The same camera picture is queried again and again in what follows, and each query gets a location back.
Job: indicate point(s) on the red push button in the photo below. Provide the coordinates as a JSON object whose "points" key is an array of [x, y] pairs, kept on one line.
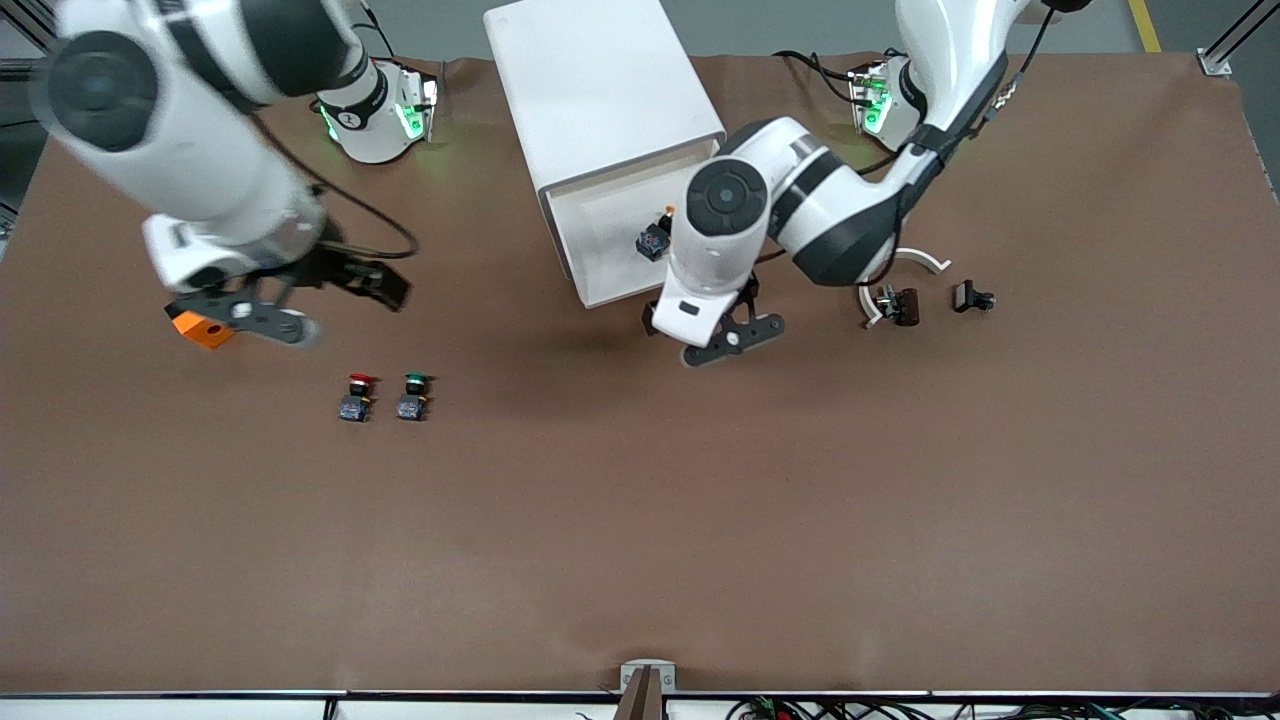
{"points": [[355, 405]]}

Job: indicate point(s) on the grey camera bracket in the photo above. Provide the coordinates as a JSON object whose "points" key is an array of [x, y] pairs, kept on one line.
{"points": [[648, 690]]}

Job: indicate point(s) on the white curved plastic clamp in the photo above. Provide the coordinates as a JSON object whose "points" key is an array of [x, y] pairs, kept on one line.
{"points": [[930, 260]]}

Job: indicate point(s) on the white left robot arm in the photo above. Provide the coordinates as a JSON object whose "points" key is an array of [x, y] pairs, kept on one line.
{"points": [[830, 210]]}

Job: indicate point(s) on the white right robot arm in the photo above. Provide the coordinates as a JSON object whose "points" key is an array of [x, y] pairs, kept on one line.
{"points": [[200, 150]]}

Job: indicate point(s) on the green push button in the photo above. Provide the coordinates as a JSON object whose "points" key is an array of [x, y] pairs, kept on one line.
{"points": [[410, 405]]}

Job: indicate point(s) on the small black clip part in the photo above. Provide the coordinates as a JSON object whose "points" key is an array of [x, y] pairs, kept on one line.
{"points": [[965, 296]]}

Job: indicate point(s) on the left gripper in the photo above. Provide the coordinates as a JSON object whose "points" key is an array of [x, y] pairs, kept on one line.
{"points": [[648, 319]]}

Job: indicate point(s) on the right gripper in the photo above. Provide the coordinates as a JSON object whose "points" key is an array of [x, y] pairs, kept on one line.
{"points": [[331, 266]]}

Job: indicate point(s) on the yellow push button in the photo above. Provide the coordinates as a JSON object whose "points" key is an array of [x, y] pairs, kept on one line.
{"points": [[652, 243]]}

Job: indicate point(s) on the orange box with hole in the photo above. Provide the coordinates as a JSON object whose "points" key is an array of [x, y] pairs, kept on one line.
{"points": [[205, 333]]}

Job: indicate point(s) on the aluminium frame post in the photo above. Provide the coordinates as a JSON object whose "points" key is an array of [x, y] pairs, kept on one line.
{"points": [[1230, 45]]}

